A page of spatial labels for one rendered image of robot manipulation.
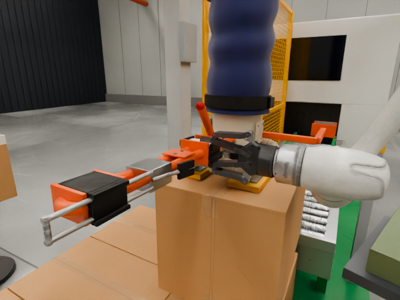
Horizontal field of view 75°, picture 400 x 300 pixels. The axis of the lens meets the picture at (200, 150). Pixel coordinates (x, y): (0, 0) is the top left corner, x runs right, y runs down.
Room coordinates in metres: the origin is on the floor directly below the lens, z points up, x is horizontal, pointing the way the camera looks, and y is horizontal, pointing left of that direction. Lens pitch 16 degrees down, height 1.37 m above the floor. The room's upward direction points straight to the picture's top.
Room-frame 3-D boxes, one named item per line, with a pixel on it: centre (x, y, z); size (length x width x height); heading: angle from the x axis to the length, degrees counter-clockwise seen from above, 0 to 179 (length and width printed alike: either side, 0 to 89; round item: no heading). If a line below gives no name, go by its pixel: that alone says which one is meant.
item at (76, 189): (0.38, 0.17, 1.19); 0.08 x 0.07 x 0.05; 151
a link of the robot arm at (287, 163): (0.56, -0.20, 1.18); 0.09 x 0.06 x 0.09; 151
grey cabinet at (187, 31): (2.33, 0.10, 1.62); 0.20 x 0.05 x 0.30; 151
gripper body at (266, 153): (0.59, -0.14, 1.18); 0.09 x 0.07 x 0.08; 61
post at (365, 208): (1.49, -1.05, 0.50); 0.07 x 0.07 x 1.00; 61
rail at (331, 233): (2.10, -1.19, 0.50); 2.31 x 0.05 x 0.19; 151
